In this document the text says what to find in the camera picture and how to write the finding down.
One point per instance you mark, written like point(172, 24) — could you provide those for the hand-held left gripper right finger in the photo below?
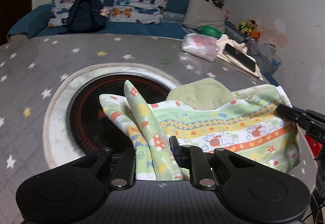
point(174, 149)

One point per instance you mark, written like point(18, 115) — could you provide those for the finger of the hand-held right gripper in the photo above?
point(288, 112)

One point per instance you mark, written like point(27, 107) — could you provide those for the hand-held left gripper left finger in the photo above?
point(124, 163)

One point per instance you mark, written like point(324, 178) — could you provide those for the green patterned children's jacket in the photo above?
point(228, 122)

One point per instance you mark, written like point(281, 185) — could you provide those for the red plastic stool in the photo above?
point(312, 145)

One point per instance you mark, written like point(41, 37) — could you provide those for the round black induction cooktop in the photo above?
point(86, 122)

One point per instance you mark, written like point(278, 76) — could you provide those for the clear plastic storage box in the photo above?
point(266, 54)

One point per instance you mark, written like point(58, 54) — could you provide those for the black smartphone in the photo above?
point(241, 58)

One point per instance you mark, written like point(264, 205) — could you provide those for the orange plush toy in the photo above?
point(255, 33)

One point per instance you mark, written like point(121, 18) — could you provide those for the cream folded cloth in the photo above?
point(223, 44)

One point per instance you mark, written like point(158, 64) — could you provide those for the brown teddy bear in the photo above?
point(247, 26)

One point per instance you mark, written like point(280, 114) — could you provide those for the pink tissue pack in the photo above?
point(200, 46)

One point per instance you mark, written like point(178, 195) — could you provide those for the green round object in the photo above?
point(210, 32)

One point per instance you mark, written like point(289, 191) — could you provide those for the pink plush toy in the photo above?
point(226, 13)

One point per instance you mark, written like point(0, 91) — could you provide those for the grey star-print tablecloth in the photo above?
point(38, 74)

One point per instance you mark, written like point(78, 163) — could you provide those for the grey pillow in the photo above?
point(203, 13)

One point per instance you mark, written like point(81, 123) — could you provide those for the panda plush toy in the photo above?
point(213, 1)

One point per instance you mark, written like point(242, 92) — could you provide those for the butterfly print cushion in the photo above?
point(139, 4)
point(61, 3)

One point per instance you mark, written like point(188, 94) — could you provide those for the small pink object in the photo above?
point(104, 12)

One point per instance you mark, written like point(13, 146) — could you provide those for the dark backpack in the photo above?
point(83, 16)

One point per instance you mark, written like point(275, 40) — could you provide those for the blue sofa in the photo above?
point(30, 18)

